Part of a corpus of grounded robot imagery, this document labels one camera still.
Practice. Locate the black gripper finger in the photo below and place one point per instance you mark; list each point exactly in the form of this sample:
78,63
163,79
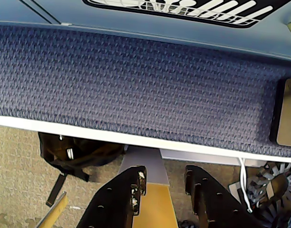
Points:
117,199
214,204

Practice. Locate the yellow wooden board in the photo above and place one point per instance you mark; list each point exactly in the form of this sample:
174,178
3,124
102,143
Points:
157,206

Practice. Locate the gray desk leg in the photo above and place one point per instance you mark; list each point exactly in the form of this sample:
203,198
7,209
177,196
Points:
145,161

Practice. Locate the wooden plank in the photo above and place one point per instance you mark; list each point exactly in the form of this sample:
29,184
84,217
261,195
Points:
56,211

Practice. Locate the gray ribbed plastic object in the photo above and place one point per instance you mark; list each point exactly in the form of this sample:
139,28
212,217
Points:
276,190

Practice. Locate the blue woven mat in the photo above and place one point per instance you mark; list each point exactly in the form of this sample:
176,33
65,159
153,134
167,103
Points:
136,95

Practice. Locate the blue toy kitchen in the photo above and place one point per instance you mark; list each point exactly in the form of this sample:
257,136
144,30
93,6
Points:
136,22

